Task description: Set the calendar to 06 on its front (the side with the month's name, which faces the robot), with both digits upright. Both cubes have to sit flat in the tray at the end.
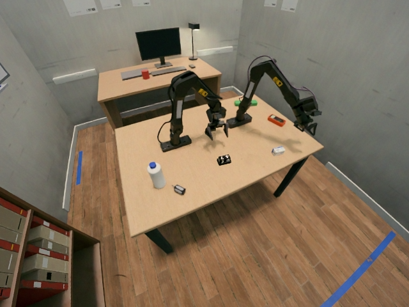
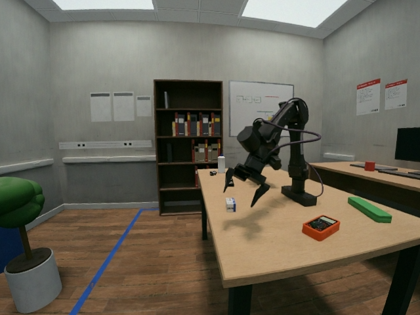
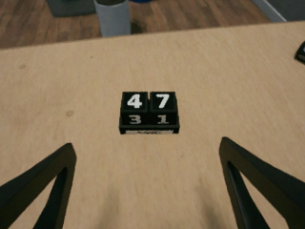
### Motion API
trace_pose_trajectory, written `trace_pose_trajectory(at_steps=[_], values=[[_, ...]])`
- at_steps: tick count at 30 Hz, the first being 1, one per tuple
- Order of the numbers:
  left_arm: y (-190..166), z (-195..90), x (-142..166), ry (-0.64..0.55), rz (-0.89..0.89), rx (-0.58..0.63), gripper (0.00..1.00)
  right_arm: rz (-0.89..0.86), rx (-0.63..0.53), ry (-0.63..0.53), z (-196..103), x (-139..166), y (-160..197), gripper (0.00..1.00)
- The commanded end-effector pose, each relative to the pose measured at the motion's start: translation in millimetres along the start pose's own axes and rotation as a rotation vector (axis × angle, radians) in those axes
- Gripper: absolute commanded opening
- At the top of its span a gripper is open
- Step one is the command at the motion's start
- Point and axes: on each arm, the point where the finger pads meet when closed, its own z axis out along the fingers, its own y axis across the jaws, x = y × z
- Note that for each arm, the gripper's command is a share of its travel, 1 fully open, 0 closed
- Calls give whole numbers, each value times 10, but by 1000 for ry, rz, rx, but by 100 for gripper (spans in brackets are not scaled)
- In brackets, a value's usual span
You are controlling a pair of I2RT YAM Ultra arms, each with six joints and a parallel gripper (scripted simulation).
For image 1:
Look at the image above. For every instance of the small white and blue box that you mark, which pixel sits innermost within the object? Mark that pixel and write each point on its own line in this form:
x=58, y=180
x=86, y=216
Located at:
x=278, y=151

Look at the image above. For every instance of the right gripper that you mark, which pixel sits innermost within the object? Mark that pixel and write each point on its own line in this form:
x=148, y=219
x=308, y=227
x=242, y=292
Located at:
x=215, y=124

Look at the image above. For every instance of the green flat bar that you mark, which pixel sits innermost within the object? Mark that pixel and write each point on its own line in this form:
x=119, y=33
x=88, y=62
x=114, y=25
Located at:
x=254, y=103

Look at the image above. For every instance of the white bottle with blue cap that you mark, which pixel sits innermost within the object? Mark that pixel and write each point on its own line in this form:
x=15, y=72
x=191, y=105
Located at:
x=156, y=174

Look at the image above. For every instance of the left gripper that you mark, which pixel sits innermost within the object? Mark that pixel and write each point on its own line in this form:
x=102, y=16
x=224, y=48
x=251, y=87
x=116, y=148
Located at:
x=303, y=121

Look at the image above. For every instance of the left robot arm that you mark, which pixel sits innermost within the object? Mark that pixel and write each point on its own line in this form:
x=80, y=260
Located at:
x=290, y=94

